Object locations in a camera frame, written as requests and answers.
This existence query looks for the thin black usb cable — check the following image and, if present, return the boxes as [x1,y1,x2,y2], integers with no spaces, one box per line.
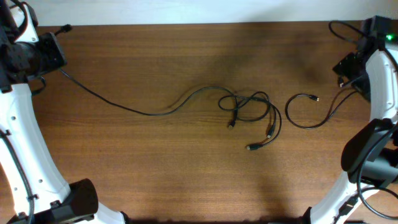
[284,74,361,130]

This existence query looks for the black cable gold plug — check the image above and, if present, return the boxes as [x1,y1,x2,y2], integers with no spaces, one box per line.
[218,91,282,151]

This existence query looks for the thick black cable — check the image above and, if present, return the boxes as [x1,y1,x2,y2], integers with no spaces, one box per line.
[58,24,239,130]

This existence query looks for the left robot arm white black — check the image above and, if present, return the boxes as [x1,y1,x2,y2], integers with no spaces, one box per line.
[1,1,129,223]

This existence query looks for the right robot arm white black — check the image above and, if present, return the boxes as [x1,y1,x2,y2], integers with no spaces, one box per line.
[302,16,397,223]

